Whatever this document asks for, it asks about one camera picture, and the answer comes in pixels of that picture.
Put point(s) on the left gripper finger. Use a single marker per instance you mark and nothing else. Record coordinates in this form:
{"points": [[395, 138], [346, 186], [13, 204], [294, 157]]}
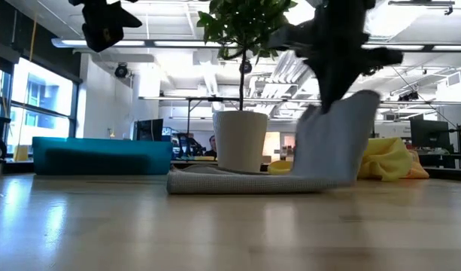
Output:
{"points": [[126, 20], [100, 35]]}

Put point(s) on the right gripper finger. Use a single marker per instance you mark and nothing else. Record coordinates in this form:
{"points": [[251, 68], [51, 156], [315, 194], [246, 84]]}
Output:
{"points": [[328, 86], [361, 66]]}

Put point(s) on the grey microfiber towel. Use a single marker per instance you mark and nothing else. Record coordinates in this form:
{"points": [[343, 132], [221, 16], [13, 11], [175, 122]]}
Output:
{"points": [[328, 150]]}

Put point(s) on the yellow microfiber towel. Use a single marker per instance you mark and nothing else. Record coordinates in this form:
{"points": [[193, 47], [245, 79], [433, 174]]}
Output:
{"points": [[384, 158]]}

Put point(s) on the background black robot arm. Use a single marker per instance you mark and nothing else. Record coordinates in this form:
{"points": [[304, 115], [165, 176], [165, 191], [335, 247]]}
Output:
{"points": [[188, 145]]}

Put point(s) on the orange microfiber towel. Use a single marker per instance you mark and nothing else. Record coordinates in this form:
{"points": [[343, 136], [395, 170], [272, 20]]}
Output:
{"points": [[420, 171]]}

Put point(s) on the black ceiling spotlight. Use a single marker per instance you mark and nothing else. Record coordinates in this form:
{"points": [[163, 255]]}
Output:
{"points": [[122, 70], [246, 67]]}

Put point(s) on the green leafy plant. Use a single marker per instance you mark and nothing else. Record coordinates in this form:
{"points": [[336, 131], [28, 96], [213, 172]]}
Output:
{"points": [[245, 26]]}

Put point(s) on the large black background monitor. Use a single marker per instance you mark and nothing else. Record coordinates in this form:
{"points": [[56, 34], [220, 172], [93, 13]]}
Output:
{"points": [[429, 135]]}

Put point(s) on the white plant pot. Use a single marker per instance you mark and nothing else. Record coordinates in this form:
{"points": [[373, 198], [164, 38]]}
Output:
{"points": [[239, 141]]}

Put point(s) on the small black background monitor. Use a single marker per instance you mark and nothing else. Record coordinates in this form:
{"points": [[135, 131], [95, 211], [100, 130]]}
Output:
{"points": [[149, 130]]}

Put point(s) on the teal plastic bin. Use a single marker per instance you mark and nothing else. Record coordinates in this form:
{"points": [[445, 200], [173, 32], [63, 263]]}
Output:
{"points": [[102, 156]]}

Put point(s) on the person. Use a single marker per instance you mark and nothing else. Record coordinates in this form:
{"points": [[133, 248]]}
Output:
{"points": [[212, 145]]}

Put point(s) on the yellow bin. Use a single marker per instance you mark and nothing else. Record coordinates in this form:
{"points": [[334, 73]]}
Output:
{"points": [[21, 153]]}

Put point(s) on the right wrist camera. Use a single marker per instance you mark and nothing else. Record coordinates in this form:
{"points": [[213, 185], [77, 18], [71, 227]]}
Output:
{"points": [[290, 35]]}

